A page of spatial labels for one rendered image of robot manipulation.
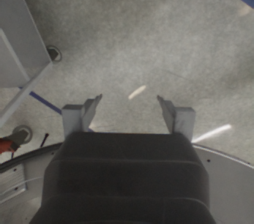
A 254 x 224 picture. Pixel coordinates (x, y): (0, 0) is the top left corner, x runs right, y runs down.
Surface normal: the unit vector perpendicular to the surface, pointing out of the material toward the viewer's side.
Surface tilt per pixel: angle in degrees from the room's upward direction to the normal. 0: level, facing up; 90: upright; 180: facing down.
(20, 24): 0
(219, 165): 90
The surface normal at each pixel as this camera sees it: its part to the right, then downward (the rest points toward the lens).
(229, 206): -0.15, -0.76
